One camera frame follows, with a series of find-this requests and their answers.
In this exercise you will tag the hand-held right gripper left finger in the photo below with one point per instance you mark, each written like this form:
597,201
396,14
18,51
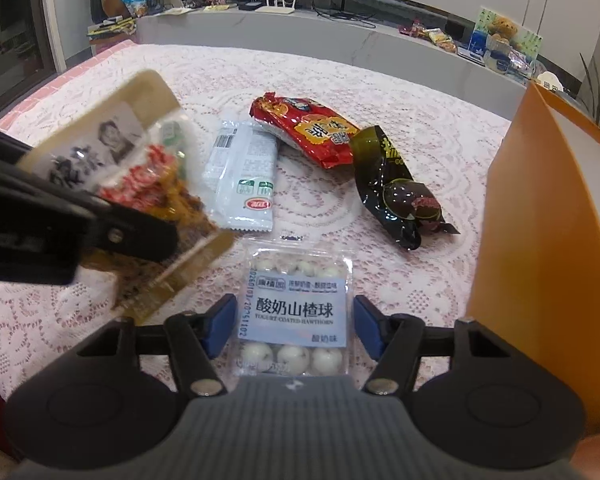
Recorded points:
220,325

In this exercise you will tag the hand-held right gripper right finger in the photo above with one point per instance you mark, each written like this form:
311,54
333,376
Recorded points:
370,327

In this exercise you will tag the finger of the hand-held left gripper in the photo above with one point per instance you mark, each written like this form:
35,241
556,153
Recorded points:
130,232
2,145

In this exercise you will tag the kraft-edged spicy snack packet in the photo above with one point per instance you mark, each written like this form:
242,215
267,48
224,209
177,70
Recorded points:
145,185

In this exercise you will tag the clear pack of white balls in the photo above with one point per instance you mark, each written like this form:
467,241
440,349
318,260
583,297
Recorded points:
290,305

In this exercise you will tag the green white snack packet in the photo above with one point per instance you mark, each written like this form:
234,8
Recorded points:
240,175

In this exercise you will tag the black snack packet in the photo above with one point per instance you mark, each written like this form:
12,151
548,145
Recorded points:
385,180

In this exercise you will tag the orange cardboard box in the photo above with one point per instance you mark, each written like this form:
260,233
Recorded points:
530,260

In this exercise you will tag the red snack packet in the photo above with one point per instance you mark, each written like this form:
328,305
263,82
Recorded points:
310,132

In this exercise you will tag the blue snack bag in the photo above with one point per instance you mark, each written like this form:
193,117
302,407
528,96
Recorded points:
134,2

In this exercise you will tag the paper sheets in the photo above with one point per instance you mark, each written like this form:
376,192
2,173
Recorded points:
172,10

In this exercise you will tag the small black box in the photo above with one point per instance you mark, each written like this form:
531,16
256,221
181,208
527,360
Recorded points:
250,6

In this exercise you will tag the blue white jar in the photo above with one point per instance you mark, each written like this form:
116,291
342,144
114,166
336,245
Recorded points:
497,62

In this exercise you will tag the assorted small snack packets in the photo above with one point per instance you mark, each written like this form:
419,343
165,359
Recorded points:
435,37

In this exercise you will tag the blue box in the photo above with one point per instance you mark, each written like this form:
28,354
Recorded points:
477,45

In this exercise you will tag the white round device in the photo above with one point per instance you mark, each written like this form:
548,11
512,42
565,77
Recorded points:
550,82

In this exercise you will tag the teddy bear in box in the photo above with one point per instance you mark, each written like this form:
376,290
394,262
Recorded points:
530,42

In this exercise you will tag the brown teddy bear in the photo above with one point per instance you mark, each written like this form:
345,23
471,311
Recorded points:
502,27

